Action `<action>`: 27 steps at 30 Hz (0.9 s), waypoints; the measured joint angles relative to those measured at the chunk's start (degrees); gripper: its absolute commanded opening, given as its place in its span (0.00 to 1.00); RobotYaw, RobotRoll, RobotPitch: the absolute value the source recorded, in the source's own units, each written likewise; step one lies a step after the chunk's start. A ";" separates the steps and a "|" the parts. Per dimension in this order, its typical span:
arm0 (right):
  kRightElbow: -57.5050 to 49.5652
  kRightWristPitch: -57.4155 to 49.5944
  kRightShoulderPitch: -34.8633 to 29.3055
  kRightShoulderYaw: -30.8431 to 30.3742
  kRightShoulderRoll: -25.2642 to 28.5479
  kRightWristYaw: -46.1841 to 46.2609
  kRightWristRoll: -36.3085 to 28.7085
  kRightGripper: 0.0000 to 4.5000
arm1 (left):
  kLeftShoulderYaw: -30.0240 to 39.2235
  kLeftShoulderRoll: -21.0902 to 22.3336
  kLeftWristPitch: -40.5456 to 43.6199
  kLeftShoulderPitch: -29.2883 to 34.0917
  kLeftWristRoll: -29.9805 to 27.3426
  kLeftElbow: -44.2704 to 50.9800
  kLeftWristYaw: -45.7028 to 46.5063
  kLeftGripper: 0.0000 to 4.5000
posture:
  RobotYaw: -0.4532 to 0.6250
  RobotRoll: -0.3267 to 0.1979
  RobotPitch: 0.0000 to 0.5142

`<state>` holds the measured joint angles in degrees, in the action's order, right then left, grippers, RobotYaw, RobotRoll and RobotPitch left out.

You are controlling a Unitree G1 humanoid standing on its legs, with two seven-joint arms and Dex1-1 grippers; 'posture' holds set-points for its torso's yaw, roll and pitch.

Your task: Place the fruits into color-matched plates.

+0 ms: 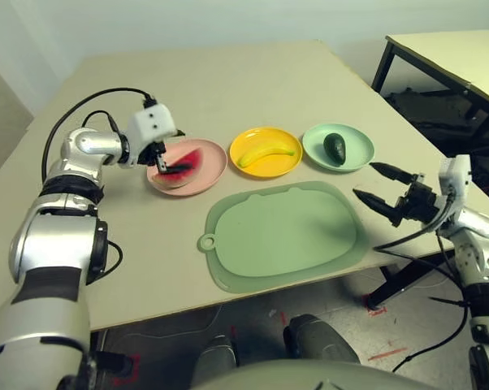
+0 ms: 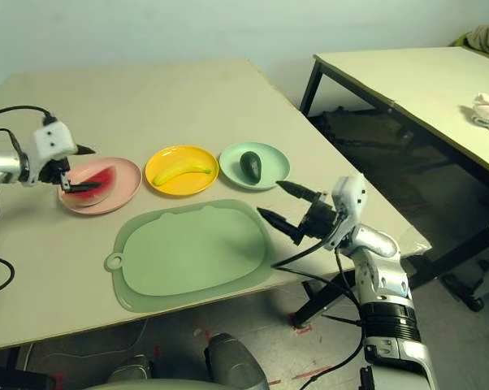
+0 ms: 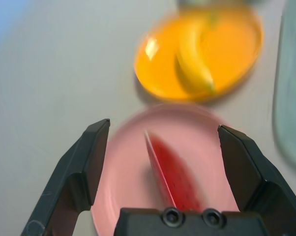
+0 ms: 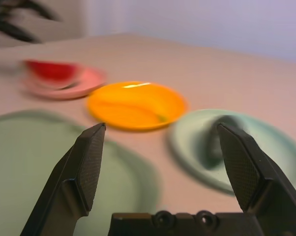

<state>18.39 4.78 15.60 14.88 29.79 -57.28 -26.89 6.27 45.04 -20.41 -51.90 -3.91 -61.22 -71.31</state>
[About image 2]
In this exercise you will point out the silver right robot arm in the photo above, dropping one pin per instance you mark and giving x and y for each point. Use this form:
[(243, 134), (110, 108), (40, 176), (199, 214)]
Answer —
[(378, 276)]

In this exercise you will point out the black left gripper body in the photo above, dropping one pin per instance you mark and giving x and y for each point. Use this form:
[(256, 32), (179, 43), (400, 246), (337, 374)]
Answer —
[(53, 170)]

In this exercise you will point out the mint green round plate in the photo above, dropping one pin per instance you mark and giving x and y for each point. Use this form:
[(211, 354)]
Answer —
[(269, 162)]

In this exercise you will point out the red floor tape mark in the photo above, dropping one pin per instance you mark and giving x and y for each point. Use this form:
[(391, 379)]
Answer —
[(301, 327), (58, 381)]

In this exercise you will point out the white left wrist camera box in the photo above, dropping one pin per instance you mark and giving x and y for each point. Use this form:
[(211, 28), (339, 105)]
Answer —
[(51, 140)]

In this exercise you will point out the yellow round plate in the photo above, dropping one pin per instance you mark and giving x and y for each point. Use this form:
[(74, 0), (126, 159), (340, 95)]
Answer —
[(187, 187)]

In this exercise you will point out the yellow toy banana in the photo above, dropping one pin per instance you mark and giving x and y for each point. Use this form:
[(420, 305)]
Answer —
[(179, 168)]

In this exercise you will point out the grey robot torso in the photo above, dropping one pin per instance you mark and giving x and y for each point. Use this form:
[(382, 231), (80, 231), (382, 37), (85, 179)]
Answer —
[(155, 385)]

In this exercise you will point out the side table with black frame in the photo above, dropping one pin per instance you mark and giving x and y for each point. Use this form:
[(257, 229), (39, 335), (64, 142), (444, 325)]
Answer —
[(390, 73)]

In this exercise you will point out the red watermelon slice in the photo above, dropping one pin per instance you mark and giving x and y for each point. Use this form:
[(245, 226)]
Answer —
[(102, 183)]

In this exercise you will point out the olive brown cloth pile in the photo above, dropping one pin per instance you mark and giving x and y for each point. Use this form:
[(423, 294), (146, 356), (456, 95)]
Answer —
[(484, 40)]

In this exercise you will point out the green cutting board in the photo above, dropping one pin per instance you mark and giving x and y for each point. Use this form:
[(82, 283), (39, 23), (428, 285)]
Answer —
[(187, 252)]

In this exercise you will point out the black main table leg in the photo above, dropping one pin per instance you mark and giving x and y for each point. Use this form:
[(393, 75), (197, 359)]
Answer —
[(21, 380), (321, 300)]

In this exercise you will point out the dark green avocado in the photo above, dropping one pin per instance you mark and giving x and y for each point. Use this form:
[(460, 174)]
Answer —
[(250, 166)]

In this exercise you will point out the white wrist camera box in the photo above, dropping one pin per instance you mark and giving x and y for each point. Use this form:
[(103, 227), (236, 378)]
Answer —
[(51, 140), (350, 195)]

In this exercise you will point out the pink round plate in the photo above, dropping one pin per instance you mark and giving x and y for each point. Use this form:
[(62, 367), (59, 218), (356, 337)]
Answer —
[(122, 187)]

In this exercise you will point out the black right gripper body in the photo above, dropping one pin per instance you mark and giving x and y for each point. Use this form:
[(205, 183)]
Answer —
[(319, 219)]

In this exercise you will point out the dark robot right foot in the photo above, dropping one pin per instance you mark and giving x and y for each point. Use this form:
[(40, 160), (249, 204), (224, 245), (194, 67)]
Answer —
[(236, 361)]

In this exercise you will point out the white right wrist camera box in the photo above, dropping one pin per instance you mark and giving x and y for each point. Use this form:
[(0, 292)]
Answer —
[(350, 195)]

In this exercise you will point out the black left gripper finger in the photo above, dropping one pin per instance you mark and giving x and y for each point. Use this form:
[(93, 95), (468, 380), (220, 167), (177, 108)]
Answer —
[(82, 187), (84, 150)]

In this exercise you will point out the grey robot left foot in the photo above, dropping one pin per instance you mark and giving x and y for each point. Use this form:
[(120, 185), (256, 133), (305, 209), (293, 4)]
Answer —
[(131, 367)]

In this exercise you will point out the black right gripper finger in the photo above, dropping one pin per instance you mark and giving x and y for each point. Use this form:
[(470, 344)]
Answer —
[(303, 191), (281, 223)]

